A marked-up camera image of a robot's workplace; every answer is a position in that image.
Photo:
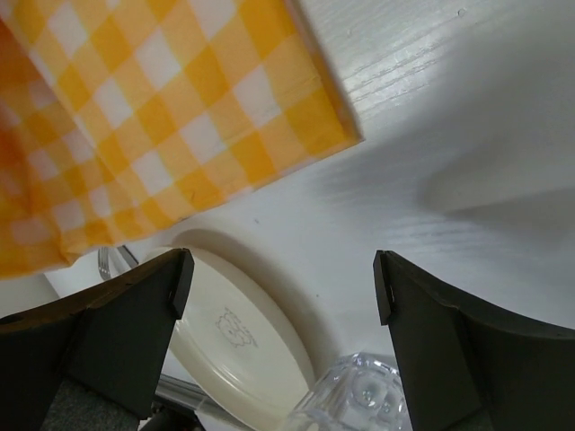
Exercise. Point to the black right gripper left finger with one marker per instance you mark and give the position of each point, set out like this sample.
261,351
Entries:
92,360

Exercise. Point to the silver fork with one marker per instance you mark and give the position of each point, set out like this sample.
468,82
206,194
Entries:
114,261

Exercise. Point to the aluminium front rail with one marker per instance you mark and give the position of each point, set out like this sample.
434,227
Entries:
185,394

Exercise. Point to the cream round plate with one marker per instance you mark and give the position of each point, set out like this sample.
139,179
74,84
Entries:
236,341

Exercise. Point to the clear plastic cup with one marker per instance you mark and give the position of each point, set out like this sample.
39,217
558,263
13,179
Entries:
360,392

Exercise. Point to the yellow white checkered cloth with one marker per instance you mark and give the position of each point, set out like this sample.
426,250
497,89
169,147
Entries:
121,118

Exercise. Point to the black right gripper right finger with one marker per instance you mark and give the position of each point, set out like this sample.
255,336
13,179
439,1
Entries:
467,364

